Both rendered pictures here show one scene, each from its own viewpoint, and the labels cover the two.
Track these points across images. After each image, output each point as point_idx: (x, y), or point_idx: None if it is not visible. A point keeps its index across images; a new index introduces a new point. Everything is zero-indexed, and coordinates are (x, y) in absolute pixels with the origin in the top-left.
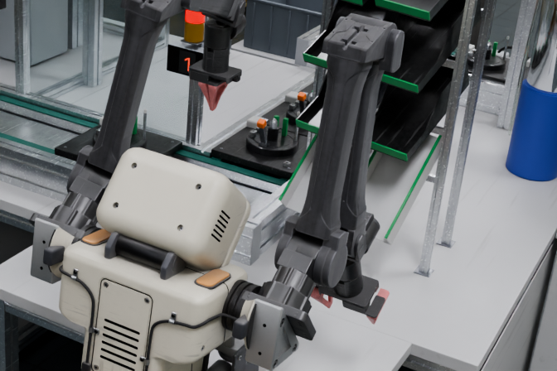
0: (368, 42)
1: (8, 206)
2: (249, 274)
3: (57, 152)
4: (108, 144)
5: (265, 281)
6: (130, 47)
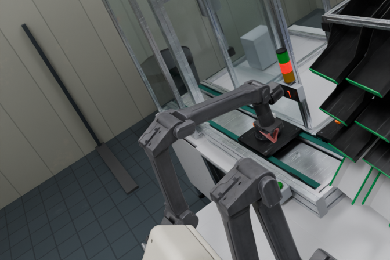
0: (232, 199)
1: (220, 168)
2: (317, 226)
3: (238, 140)
4: (168, 205)
5: (325, 233)
6: (152, 165)
